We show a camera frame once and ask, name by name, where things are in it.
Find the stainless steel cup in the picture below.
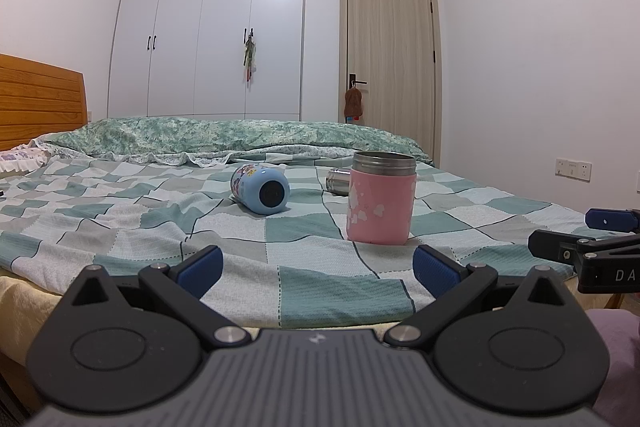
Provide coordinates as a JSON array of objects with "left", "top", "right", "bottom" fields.
[{"left": 326, "top": 168, "right": 350, "bottom": 196}]

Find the pink steel cup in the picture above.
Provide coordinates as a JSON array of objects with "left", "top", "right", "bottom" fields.
[{"left": 346, "top": 152, "right": 416, "bottom": 246}]

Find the checkered green bed sheet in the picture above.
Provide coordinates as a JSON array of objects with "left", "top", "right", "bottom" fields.
[{"left": 1, "top": 158, "right": 587, "bottom": 337}]

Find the green floral quilt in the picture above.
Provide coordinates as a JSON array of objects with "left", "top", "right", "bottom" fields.
[{"left": 30, "top": 117, "right": 433, "bottom": 167}]

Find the floral pillow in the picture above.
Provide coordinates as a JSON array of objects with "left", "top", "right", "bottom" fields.
[{"left": 0, "top": 145, "right": 49, "bottom": 176}]

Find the wooden headboard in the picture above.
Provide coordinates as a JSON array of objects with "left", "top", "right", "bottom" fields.
[{"left": 0, "top": 54, "right": 88, "bottom": 150}]

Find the brown plush on door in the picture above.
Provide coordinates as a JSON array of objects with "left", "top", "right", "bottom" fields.
[{"left": 344, "top": 87, "right": 363, "bottom": 122}]

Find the wooden door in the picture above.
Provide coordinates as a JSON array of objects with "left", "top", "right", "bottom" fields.
[{"left": 337, "top": 0, "right": 442, "bottom": 162}]

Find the hanging ornament on wardrobe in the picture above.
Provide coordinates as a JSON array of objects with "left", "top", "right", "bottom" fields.
[{"left": 243, "top": 29, "right": 256, "bottom": 82}]

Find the white wardrobe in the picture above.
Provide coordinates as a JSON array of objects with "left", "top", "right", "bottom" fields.
[{"left": 107, "top": 0, "right": 305, "bottom": 120}]

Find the white wall outlet panel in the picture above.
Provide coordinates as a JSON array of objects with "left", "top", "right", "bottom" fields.
[{"left": 555, "top": 158, "right": 592, "bottom": 182}]

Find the black door handle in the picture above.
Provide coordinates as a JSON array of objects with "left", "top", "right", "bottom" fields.
[{"left": 348, "top": 74, "right": 366, "bottom": 89}]

